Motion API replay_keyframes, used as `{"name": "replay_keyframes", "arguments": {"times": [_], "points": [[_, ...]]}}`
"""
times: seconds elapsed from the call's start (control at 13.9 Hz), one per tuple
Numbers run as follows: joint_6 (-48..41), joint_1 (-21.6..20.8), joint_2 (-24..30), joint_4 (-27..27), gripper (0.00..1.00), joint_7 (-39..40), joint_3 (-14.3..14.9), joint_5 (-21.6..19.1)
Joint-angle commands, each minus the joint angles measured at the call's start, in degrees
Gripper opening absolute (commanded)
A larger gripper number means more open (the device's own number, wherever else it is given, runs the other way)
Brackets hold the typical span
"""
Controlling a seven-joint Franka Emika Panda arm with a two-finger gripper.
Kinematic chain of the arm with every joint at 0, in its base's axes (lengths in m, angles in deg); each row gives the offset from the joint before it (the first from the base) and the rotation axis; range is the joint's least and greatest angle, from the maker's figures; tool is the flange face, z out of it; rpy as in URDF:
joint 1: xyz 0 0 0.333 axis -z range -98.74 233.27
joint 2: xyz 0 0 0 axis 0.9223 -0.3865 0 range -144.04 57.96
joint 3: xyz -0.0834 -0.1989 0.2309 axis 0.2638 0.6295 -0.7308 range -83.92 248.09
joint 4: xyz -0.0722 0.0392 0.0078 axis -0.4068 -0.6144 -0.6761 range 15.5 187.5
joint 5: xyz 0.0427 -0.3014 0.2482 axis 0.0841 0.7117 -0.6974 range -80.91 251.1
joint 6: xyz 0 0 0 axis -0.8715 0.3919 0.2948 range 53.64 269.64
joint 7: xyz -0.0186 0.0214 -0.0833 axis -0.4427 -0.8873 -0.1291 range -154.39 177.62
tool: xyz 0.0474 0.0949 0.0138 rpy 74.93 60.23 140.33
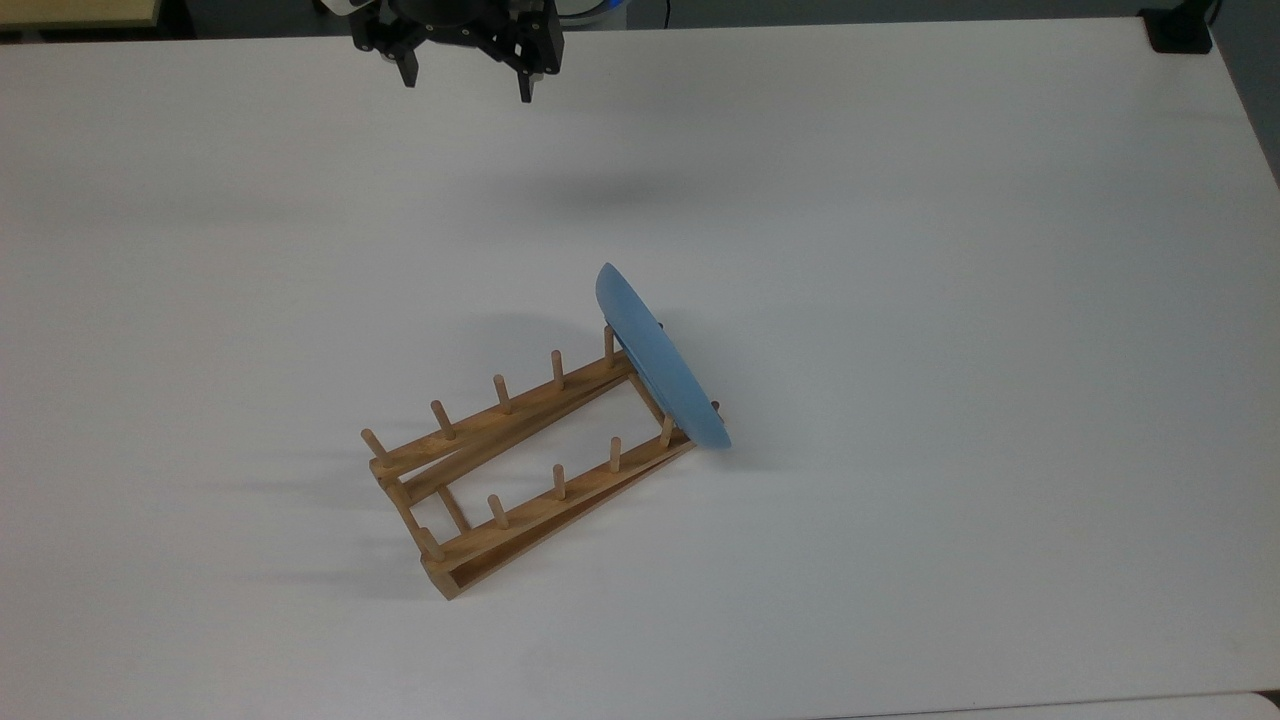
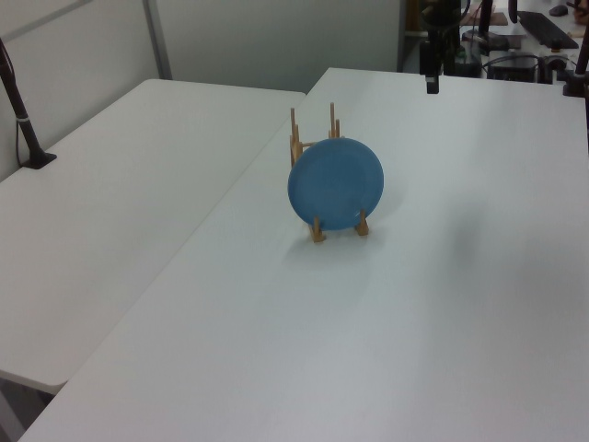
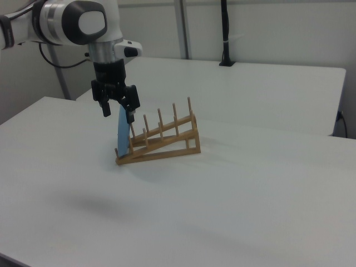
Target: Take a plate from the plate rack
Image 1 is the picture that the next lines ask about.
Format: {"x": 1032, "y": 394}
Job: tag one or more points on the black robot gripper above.
{"x": 470, "y": 25}

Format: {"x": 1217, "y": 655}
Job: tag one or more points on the blue plate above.
{"x": 660, "y": 360}

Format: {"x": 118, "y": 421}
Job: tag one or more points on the beige wooden board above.
{"x": 70, "y": 12}

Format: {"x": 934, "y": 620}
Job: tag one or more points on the wooden plate rack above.
{"x": 520, "y": 470}

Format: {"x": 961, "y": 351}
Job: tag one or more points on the black pole clamp mount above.
{"x": 1178, "y": 28}

